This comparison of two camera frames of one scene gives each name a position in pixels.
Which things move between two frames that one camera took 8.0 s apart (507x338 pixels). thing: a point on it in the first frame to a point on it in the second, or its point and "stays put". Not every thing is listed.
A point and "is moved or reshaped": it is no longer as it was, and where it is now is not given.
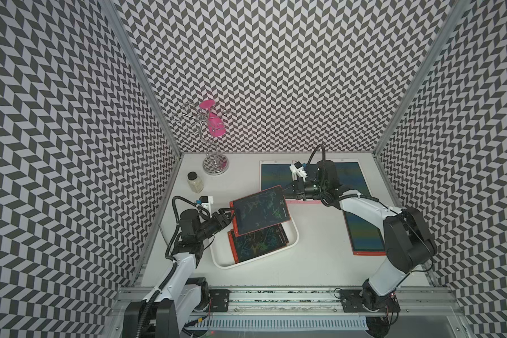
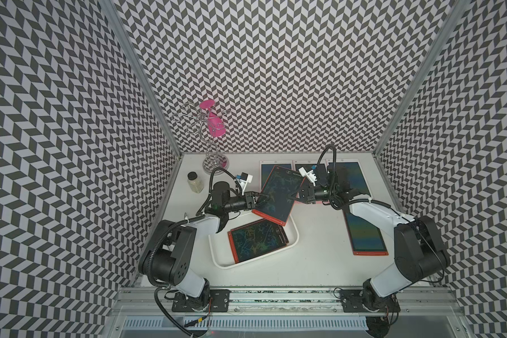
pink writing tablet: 351,174 stays put
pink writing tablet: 289,179 is moved or reshaped
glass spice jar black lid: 195,182 stays put
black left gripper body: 210,225 to 240,203
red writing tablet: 259,210 is moved or reshaped
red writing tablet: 365,238 stays put
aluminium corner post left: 144,74 stays put
